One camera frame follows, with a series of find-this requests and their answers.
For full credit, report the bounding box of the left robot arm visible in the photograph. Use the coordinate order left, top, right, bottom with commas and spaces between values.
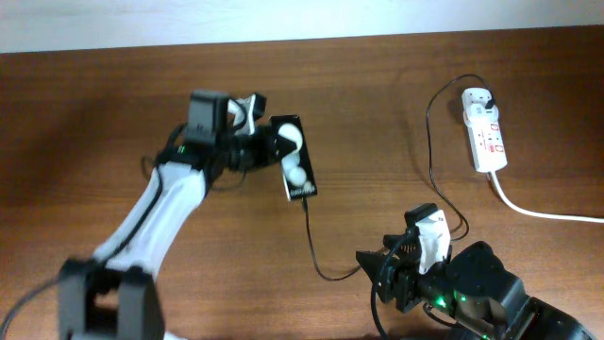
59, 91, 304, 340

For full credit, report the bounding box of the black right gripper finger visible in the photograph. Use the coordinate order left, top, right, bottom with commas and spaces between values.
382, 232, 415, 253
356, 251, 392, 286

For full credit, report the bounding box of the black left camera cable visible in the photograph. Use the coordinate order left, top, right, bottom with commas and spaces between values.
0, 123, 190, 340

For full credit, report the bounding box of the white power strip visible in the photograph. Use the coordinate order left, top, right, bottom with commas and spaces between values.
461, 88, 508, 174

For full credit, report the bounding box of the black smartphone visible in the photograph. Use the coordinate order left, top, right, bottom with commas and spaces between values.
269, 115, 318, 201

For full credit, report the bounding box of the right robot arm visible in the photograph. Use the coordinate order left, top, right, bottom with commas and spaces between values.
356, 231, 595, 340

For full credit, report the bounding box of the white power strip cord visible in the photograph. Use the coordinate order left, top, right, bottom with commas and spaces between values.
487, 170, 604, 224

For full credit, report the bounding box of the white USB charger adapter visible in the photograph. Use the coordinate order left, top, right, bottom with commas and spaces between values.
463, 102, 499, 127

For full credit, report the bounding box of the black charging cable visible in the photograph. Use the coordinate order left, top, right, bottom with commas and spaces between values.
300, 74, 496, 282

